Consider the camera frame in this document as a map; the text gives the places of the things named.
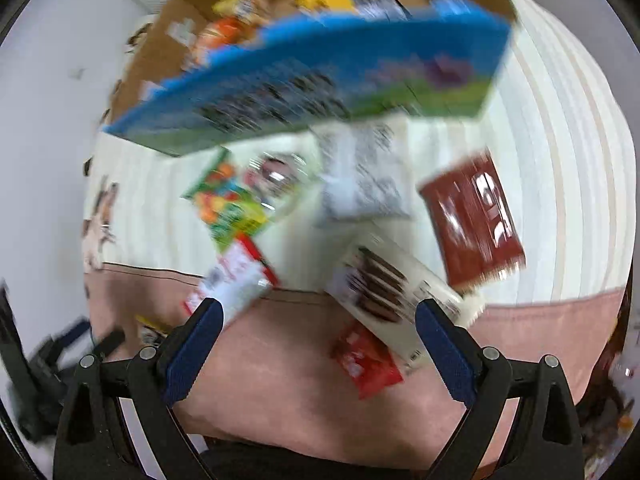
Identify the yellow snack bag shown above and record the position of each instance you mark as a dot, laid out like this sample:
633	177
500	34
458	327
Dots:
242	2

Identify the small red snack packet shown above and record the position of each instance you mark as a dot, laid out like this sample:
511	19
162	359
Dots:
367	365

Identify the dark red snack packet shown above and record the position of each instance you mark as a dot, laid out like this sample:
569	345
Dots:
475	225

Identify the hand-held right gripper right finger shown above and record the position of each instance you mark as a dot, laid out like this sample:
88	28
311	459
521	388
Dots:
445	350

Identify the green gumball candy bag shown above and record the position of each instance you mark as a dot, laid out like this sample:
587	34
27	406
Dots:
225	205

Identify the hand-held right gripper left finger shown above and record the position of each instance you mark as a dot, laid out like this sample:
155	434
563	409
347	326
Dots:
192	350

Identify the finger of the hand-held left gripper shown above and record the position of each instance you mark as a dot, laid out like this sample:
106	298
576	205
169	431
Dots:
72	334
107	342

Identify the white grey-print snack packet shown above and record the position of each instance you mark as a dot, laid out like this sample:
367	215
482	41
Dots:
360	180

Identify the red and white snack packet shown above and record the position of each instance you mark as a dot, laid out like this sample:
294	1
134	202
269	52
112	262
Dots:
235	275

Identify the white dog print cloth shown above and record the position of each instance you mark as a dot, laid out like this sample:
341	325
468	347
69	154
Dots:
97	230

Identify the cardboard box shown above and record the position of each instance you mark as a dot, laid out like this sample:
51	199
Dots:
350	60

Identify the white chocolate wafer packet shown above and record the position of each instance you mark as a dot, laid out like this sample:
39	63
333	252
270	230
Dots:
380	280

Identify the orange snack bag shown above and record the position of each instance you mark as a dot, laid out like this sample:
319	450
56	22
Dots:
220	37

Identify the clear cartoon snack bag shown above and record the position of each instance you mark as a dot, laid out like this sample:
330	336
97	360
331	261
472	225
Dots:
280	175

